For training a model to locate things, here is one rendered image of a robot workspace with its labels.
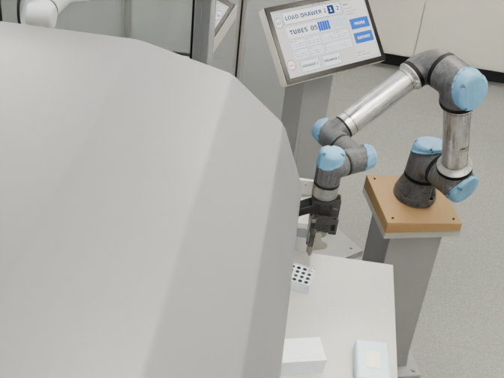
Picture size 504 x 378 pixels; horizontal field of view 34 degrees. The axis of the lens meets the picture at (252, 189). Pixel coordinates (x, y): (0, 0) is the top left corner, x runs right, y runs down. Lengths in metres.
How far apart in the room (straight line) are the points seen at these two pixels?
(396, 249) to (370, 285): 0.40
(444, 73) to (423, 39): 3.09
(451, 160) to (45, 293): 1.88
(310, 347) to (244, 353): 1.19
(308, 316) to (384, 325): 0.23
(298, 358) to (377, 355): 0.23
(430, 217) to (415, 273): 0.28
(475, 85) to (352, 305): 0.75
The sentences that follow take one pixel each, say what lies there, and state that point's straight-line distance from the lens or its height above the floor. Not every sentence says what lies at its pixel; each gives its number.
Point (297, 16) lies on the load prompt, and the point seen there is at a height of 1.16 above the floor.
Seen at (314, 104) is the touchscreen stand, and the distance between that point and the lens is 3.54.
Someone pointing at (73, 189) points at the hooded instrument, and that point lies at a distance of 1.18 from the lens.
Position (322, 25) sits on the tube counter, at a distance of 3.39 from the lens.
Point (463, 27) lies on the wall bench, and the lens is 5.56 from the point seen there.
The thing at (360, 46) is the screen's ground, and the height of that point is 1.02.
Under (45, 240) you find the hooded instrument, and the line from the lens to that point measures 1.09.
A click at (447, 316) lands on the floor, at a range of 3.76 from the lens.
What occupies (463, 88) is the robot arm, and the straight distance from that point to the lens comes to 2.47.
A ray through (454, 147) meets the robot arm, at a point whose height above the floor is 1.13.
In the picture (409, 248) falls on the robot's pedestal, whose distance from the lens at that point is 3.01.
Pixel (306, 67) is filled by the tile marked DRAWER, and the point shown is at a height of 1.00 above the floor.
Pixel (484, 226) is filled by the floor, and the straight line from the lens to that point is 4.35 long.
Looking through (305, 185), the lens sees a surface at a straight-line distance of 2.81.
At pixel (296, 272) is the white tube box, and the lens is 2.58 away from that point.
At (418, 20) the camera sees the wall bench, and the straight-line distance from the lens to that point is 5.54.
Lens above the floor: 2.46
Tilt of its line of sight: 35 degrees down
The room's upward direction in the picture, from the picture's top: 6 degrees clockwise
